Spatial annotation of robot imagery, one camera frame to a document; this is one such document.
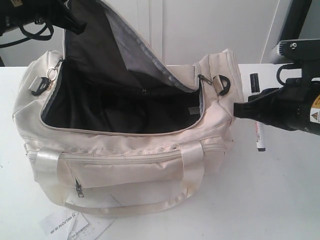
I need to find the dark vertical post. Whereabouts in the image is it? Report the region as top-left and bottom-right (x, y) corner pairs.
(269, 0), (312, 64)

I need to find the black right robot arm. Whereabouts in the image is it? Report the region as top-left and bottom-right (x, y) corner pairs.
(233, 76), (320, 135)

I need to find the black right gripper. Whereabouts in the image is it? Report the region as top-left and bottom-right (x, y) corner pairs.
(233, 80), (315, 133)

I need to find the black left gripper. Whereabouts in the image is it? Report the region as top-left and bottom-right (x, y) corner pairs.
(24, 0), (87, 35)

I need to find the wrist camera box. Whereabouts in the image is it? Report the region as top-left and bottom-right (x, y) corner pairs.
(0, 0), (14, 29)
(267, 37), (320, 83)

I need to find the gold zipper pull ring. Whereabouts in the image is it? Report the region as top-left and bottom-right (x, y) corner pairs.
(47, 67), (59, 90)

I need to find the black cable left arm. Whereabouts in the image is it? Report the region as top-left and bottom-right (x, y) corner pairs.
(0, 22), (55, 49)

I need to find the cream fabric duffel bag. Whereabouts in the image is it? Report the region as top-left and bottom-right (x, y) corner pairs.
(12, 0), (244, 217)

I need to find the white whiteboard marker black cap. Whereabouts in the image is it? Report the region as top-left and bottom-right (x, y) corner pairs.
(248, 72), (267, 153)

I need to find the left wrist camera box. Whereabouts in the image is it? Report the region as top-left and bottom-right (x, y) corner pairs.
(0, 0), (14, 29)

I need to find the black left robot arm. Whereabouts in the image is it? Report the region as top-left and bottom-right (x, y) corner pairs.
(0, 0), (87, 35)

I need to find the white paper hang tag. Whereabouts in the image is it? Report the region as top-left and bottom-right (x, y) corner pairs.
(39, 209), (115, 240)

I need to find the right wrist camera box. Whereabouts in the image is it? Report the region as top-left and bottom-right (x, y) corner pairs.
(267, 37), (320, 83)

